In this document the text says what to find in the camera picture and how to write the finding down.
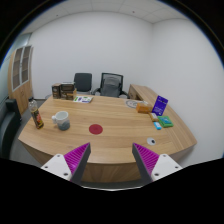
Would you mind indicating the white and green leaflet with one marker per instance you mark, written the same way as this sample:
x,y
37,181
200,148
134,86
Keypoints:
x,y
83,99

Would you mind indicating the round grey patterned mat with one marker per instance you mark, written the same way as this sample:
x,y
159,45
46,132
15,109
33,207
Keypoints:
x,y
131,103

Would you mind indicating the wooden side desk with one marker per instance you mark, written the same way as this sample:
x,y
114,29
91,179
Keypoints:
x,y
140,91

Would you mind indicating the wooden cabinet with glass doors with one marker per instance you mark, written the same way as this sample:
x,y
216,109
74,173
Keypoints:
x,y
20,80

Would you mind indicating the clear bottle with black cap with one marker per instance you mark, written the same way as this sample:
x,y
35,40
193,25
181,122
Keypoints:
x,y
36,116

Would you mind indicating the small yellow box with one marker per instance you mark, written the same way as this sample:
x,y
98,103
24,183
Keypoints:
x,y
153,116

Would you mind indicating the small dark brown box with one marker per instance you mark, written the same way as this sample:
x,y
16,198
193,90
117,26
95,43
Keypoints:
x,y
56,91

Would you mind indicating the white and grey mug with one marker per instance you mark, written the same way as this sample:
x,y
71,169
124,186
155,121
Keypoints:
x,y
62,120

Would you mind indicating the flat round red coaster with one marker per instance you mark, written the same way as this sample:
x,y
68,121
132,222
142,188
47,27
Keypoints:
x,y
95,129

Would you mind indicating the orange box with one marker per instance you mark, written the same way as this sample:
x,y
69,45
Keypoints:
x,y
143,107

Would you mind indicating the black leather sofa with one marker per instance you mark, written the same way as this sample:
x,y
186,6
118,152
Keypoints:
x,y
8,130

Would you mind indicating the green box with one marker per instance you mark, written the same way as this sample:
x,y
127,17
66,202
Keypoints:
x,y
165,121

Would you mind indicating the purple standing sign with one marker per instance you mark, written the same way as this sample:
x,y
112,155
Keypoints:
x,y
160,105

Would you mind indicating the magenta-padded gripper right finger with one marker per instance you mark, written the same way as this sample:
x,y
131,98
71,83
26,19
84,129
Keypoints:
x,y
165,165

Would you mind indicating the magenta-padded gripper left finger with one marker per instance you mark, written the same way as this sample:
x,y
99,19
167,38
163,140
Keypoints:
x,y
58,165

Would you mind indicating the grey mesh office chair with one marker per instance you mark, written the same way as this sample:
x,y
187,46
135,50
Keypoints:
x,y
111,85

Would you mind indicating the dark padded office chair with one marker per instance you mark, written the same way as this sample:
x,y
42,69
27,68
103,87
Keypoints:
x,y
82,81

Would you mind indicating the small blue box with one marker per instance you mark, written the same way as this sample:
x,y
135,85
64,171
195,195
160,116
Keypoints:
x,y
157,125

